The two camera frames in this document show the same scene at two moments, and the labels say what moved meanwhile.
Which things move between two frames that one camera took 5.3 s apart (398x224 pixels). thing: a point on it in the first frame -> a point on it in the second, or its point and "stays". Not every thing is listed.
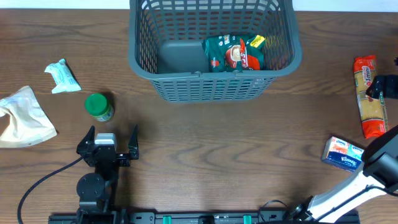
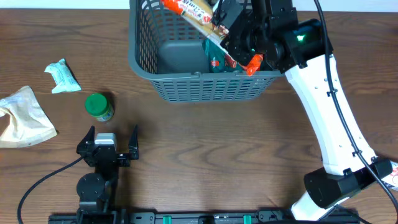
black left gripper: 124,159 stays
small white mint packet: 64,80 stays
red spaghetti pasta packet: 372,110 -> 198,15
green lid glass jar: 99,106 stays
